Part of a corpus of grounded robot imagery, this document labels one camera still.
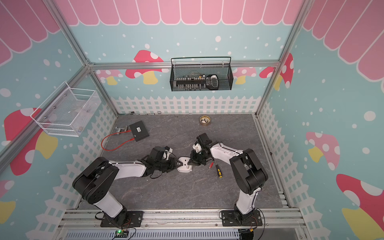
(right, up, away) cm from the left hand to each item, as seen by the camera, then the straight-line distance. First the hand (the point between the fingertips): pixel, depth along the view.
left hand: (180, 167), depth 90 cm
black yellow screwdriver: (+23, -2, 0) cm, 23 cm away
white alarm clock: (+3, 0, -1) cm, 3 cm away
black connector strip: (+6, +51, 0) cm, 51 cm away
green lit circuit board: (-27, -28, -17) cm, 43 cm away
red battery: (+19, +1, +2) cm, 19 cm away
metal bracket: (-48, +23, +19) cm, 56 cm away
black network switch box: (-32, +22, +18) cm, 43 cm away
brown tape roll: (+16, +30, +26) cm, 43 cm away
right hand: (+5, +3, -1) cm, 6 cm away
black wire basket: (+23, +55, +3) cm, 60 cm away
